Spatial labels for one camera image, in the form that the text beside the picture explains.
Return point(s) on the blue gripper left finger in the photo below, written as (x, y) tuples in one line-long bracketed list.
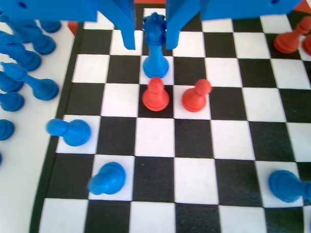
[(116, 10)]

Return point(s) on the black and white chessboard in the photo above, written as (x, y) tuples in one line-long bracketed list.
[(192, 138)]

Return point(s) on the blue knight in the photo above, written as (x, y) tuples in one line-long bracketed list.
[(43, 43), (18, 52)]

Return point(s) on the blue bishop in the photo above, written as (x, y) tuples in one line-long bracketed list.
[(10, 82), (43, 88)]

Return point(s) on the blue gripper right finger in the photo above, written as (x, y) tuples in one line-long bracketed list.
[(175, 13)]

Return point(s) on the red pawn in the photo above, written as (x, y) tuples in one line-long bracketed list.
[(287, 42), (195, 98), (154, 97)]

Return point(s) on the blue rook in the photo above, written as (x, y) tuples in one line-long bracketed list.
[(1, 15), (50, 26)]

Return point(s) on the blue queen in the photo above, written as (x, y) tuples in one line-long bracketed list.
[(155, 62)]

